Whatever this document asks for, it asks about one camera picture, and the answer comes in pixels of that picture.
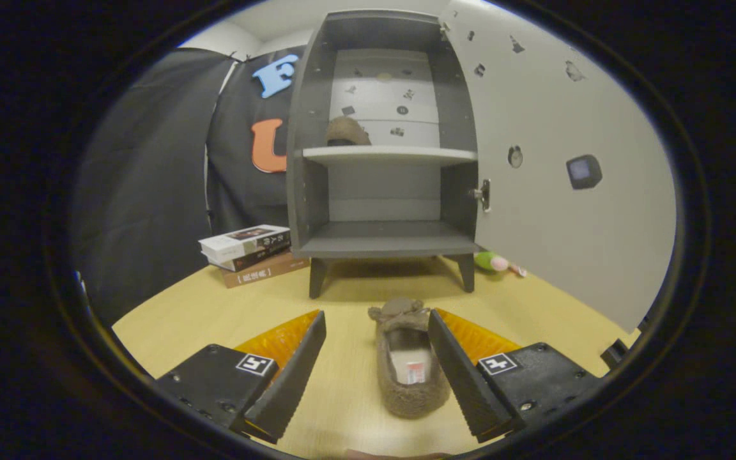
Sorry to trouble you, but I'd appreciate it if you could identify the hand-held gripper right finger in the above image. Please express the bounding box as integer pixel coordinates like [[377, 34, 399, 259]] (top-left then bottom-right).
[[427, 308, 605, 443]]

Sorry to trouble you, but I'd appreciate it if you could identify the white book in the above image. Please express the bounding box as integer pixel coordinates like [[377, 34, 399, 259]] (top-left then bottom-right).
[[198, 224, 291, 263]]

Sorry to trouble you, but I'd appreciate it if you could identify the black backdrop cloth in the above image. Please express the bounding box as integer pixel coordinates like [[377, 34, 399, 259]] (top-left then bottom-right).
[[74, 46, 308, 326]]

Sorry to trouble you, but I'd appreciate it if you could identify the brown book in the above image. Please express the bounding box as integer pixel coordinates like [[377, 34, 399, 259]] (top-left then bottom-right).
[[220, 251, 311, 289]]

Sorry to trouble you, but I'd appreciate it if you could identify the dark book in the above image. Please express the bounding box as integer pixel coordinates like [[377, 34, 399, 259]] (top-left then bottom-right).
[[205, 245, 292, 272]]

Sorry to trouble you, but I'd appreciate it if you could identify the white cabinet shelf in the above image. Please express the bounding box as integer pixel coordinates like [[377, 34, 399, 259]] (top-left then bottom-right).
[[302, 146, 477, 168]]

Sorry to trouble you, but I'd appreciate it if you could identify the grey shoe cabinet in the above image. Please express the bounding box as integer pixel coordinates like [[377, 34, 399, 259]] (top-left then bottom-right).
[[286, 10, 480, 300]]

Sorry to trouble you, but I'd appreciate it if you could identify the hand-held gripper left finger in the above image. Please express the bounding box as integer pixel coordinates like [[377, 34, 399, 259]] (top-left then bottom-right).
[[151, 310, 328, 443]]

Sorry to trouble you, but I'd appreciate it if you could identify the green and pink plush toy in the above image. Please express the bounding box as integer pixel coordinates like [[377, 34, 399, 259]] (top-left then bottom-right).
[[474, 251, 527, 277]]

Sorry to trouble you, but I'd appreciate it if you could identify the brown fuzzy shoe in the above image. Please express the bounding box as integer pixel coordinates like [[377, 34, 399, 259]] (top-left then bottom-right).
[[325, 116, 372, 147], [368, 297, 452, 420]]

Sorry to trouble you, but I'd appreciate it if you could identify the white shoe cabinet door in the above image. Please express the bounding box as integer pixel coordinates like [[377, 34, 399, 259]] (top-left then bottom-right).
[[438, 0, 677, 333]]

